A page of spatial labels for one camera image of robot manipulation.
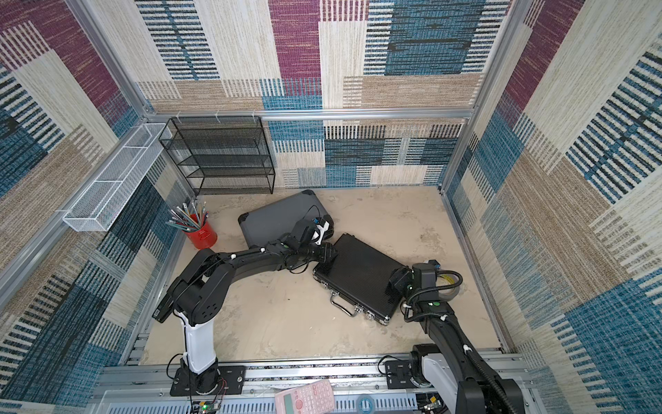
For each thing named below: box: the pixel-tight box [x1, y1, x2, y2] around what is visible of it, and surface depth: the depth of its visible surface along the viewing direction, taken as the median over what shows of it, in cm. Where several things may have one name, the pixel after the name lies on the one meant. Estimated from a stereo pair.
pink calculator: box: [274, 379, 336, 414], surface depth 71 cm
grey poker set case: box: [237, 188, 335, 249], surface depth 101 cm
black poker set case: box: [312, 233, 405, 326], surface depth 90 cm
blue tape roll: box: [355, 395, 375, 414], surface depth 71 cm
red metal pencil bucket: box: [182, 217, 218, 251], surface depth 99 cm
